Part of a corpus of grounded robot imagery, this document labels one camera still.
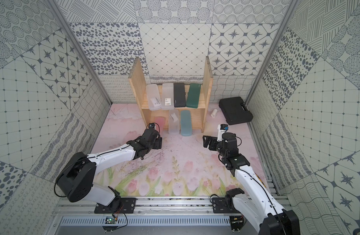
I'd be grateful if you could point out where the pink pencil case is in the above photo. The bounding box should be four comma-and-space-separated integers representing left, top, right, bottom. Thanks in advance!
154, 117, 166, 134

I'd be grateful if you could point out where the light blue pencil case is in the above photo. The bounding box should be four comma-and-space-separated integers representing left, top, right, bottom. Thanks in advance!
180, 110, 193, 137

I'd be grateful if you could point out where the clear pencil case with label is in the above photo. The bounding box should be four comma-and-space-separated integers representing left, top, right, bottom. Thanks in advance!
168, 109, 180, 135

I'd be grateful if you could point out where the dark green pencil case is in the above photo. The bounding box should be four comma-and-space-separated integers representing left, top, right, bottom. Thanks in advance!
186, 83, 201, 109

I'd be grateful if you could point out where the black pencil case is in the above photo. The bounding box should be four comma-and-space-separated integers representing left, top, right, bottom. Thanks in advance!
174, 83, 186, 108

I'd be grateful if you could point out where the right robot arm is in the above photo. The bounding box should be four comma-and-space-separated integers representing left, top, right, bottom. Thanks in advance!
202, 132, 300, 235

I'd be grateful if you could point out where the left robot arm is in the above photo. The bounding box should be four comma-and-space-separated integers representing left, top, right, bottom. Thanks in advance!
55, 123, 162, 206

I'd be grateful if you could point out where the wooden two-tier shelf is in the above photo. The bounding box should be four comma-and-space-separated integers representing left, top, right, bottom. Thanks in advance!
128, 56, 214, 134

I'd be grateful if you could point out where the frosted clear pencil case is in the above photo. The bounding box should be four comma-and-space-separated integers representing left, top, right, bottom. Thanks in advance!
146, 84, 161, 111

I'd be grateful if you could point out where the frosted barcode pencil case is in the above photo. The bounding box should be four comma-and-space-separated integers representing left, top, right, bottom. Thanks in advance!
161, 83, 175, 110

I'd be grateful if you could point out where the small white roll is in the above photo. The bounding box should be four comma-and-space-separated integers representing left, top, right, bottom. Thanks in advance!
210, 109, 218, 118

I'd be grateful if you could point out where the black plastic tool case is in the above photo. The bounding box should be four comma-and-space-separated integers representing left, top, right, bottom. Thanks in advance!
219, 97, 253, 125

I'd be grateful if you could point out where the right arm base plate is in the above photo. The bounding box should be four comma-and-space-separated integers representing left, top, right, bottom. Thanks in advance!
209, 195, 236, 214

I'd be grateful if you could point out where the aluminium mounting rail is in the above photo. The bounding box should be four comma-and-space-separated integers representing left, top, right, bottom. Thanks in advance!
52, 196, 224, 216

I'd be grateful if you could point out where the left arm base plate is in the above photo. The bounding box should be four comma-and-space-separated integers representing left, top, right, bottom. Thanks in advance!
94, 197, 137, 214

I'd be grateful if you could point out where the white vented cable duct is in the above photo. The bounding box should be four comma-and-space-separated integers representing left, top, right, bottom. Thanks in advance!
60, 215, 230, 226

